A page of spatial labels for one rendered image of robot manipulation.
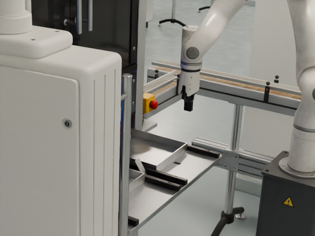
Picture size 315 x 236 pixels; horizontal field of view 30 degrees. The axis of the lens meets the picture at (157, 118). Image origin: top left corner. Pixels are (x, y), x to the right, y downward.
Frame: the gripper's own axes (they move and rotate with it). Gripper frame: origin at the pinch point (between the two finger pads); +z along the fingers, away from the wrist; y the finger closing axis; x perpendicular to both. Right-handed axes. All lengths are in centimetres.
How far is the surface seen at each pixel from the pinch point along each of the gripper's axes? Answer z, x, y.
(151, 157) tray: 22.1, -10.6, 9.0
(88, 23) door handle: -35, -23, 35
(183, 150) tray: 20.6, -2.1, -2.0
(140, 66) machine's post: -8.7, -28.2, -8.7
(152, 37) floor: 110, -296, -477
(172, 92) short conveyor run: 19, -39, -59
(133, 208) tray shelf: 22, 5, 47
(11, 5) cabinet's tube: -54, 5, 100
